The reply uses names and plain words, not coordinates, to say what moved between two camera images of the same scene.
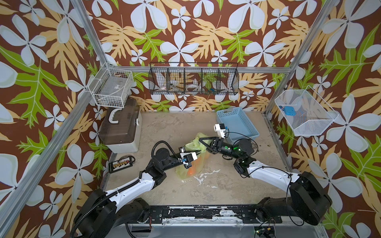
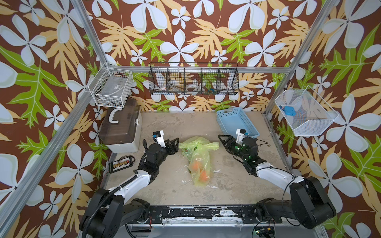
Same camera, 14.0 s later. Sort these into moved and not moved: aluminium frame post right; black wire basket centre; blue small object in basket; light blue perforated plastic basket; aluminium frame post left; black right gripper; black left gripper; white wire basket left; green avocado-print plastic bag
Moved: black right gripper; green avocado-print plastic bag; black left gripper
Not moved: black wire basket centre; light blue perforated plastic basket; blue small object in basket; aluminium frame post right; white wire basket left; aluminium frame post left
